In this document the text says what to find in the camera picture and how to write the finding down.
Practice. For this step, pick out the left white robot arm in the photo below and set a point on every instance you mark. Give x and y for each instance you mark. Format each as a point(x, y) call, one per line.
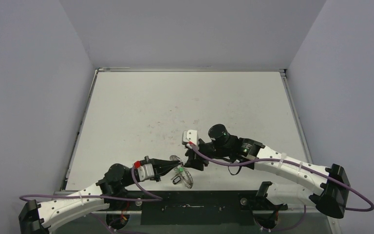
point(43, 214)

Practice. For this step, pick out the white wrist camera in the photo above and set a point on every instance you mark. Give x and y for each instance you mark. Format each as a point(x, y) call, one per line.
point(189, 138)
point(145, 171)

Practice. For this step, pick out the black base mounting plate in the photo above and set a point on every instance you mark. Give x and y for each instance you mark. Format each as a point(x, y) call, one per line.
point(200, 207)

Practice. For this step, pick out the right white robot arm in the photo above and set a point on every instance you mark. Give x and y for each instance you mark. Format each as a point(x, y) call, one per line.
point(325, 188)

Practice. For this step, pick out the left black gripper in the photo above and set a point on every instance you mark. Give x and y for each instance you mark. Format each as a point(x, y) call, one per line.
point(161, 166)

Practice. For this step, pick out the metal disc with keyrings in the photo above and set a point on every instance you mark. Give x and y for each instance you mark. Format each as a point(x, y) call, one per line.
point(186, 176)

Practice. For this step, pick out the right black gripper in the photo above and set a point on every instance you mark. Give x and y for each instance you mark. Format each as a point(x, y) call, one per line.
point(198, 155)

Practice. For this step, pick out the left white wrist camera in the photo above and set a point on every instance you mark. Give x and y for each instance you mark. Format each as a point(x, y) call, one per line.
point(145, 171)

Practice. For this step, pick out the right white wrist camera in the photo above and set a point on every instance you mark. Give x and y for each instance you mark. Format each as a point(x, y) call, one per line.
point(189, 138)

